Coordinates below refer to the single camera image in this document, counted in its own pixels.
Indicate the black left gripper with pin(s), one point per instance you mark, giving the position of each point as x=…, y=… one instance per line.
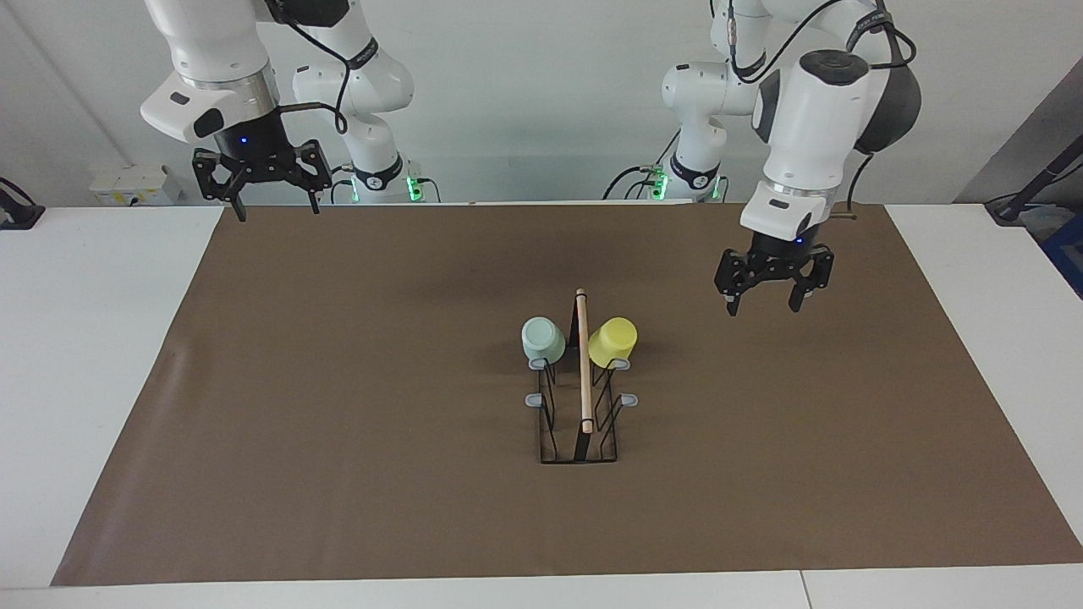
x=778, y=258

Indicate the light green plastic cup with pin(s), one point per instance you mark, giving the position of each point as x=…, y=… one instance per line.
x=543, y=342

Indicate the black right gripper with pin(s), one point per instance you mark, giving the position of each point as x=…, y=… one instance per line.
x=258, y=152

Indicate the blue box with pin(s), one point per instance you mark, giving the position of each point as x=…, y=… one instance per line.
x=1068, y=249

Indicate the white wall power box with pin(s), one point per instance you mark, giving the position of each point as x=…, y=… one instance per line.
x=127, y=186

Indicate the black stand pole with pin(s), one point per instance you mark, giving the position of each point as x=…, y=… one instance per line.
x=1036, y=182

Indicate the black table clamp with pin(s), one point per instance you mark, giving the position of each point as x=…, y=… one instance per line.
x=17, y=216

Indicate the yellow plastic cup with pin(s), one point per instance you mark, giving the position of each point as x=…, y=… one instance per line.
x=612, y=342

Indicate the brown table mat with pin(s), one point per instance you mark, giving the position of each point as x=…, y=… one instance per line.
x=381, y=474

